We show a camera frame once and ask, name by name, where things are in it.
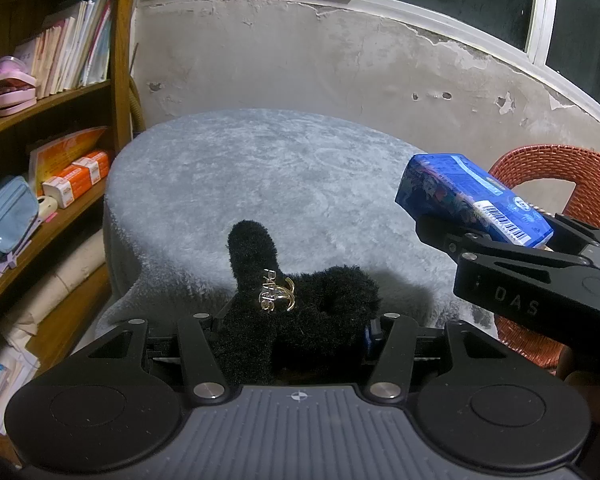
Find orange and white box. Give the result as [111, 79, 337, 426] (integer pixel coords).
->
[42, 166, 102, 209]
[72, 149, 113, 184]

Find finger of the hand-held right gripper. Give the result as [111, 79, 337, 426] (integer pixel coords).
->
[414, 211, 587, 276]
[545, 213, 600, 258]

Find pink case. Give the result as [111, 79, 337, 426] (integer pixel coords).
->
[0, 56, 39, 111]

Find grey plush desktop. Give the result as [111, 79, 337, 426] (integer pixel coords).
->
[96, 108, 497, 343]

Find blue tissue pack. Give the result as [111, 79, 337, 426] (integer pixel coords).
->
[395, 152, 555, 250]

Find red wicker chair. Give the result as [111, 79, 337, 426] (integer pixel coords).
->
[487, 144, 600, 372]

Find black fuzzy hair clip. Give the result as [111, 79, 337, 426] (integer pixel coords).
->
[212, 220, 383, 387]

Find row of thin leaning booklets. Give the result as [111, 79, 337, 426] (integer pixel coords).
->
[15, 0, 114, 100]

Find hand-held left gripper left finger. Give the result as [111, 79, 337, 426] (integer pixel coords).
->
[87, 311, 232, 404]

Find small white tape dispenser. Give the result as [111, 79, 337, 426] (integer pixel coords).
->
[37, 195, 59, 222]

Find beige ribbed hose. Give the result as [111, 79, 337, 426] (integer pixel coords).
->
[128, 74, 147, 137]

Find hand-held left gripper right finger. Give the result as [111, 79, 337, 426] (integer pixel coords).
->
[363, 312, 512, 404]

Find orange printed folder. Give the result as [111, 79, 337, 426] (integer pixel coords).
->
[28, 126, 109, 187]

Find beige rolled paper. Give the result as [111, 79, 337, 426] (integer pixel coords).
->
[0, 230, 112, 363]

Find light blue pouch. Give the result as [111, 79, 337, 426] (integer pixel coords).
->
[0, 175, 41, 281]

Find wooden bookshelf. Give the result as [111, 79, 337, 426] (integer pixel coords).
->
[0, 0, 138, 467]

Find stack of loose papers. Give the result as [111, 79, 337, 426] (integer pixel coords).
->
[0, 344, 40, 435]

